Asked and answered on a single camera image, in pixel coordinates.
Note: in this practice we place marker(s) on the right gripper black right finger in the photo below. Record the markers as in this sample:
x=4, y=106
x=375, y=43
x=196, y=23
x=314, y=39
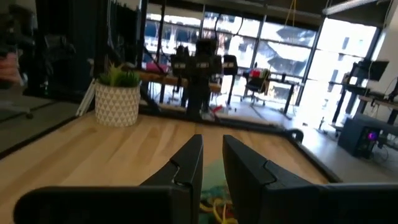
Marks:
x=255, y=186

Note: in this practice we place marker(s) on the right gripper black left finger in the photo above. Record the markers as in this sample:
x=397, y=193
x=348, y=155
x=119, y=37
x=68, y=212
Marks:
x=180, y=177

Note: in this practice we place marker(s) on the yellow rubber band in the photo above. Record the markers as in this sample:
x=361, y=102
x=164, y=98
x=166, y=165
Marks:
x=219, y=214

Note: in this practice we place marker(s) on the green translucent plastic bin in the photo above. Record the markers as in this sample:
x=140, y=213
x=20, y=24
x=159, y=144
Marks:
x=214, y=177

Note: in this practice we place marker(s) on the wooden top background desk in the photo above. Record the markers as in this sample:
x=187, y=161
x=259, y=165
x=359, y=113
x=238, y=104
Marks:
x=168, y=79

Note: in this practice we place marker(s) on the black office chair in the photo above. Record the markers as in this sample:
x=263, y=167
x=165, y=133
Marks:
x=258, y=84

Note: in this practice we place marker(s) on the green plant in white pot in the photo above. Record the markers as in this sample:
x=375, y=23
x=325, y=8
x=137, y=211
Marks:
x=116, y=102

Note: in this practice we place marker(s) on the black computer tower purple light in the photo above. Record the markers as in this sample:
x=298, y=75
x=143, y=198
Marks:
x=357, y=137

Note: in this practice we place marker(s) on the white leaning slats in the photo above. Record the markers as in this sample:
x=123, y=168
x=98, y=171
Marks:
x=87, y=99

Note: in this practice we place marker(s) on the black desk monitor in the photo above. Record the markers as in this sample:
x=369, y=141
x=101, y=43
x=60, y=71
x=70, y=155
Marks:
x=373, y=70

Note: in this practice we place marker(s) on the black frame background desk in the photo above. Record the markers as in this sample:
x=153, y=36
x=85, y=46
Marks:
x=348, y=90
x=286, y=90

